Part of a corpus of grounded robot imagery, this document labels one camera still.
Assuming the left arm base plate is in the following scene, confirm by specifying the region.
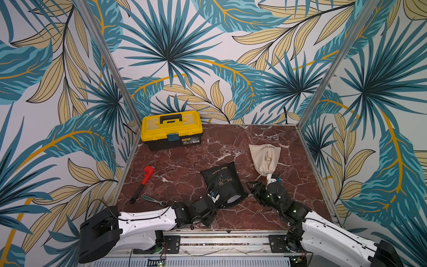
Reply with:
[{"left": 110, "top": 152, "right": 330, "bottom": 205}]
[{"left": 153, "top": 235, "right": 181, "bottom": 254}]

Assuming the yellow black toolbox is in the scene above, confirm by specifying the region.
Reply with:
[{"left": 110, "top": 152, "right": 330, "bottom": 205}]
[{"left": 141, "top": 111, "right": 203, "bottom": 151}]

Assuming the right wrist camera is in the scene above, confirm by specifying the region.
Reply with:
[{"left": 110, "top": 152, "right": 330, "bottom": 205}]
[{"left": 266, "top": 174, "right": 282, "bottom": 185}]

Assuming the aluminium front rail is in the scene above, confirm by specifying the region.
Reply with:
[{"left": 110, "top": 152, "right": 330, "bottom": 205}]
[{"left": 77, "top": 228, "right": 366, "bottom": 267}]

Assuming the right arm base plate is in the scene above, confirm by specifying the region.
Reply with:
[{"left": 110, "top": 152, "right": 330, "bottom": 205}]
[{"left": 268, "top": 235, "right": 303, "bottom": 253}]

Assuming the black drawstring bag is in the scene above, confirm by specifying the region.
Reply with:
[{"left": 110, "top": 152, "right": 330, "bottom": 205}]
[{"left": 200, "top": 162, "right": 248, "bottom": 209}]

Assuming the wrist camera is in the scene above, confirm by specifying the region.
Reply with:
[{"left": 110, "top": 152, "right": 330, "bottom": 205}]
[
  {"left": 207, "top": 190, "right": 220, "bottom": 203},
  {"left": 266, "top": 174, "right": 282, "bottom": 185}
]

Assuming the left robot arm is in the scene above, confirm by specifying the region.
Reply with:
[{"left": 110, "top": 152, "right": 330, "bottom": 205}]
[{"left": 78, "top": 196, "right": 216, "bottom": 264}]

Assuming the beige drawstring bag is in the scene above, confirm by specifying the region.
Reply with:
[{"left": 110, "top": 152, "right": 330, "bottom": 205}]
[{"left": 249, "top": 144, "right": 281, "bottom": 177}]

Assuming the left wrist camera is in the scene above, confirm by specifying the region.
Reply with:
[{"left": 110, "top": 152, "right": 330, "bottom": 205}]
[{"left": 207, "top": 190, "right": 220, "bottom": 203}]

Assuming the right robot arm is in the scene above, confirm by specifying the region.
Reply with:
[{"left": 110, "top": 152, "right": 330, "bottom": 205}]
[{"left": 247, "top": 181, "right": 403, "bottom": 267}]

